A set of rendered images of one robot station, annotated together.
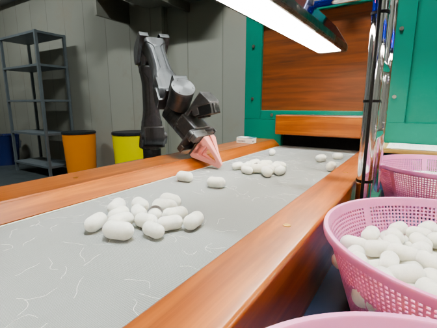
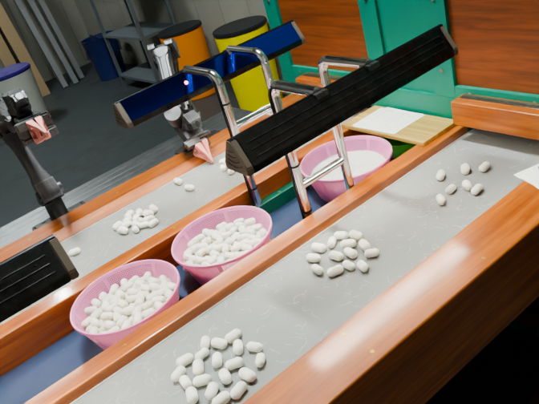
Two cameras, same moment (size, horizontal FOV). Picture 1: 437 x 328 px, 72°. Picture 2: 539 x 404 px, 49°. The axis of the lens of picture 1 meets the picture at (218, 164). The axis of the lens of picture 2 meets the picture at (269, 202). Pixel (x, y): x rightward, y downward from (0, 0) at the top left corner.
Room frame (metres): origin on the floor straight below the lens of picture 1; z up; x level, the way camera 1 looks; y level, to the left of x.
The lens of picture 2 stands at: (-0.83, -0.97, 1.52)
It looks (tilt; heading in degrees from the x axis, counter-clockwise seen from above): 28 degrees down; 28
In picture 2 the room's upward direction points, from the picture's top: 17 degrees counter-clockwise
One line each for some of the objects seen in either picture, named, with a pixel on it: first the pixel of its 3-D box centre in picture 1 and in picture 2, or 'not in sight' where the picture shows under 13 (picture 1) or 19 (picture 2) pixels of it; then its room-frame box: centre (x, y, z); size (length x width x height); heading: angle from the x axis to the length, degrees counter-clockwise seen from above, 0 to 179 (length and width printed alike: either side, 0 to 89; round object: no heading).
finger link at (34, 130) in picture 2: not in sight; (45, 129); (0.37, 0.26, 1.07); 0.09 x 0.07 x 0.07; 58
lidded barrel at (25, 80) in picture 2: not in sight; (18, 99); (3.34, 3.46, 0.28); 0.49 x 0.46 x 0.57; 60
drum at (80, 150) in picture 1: (80, 155); (190, 61); (3.58, 1.66, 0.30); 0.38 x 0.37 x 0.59; 148
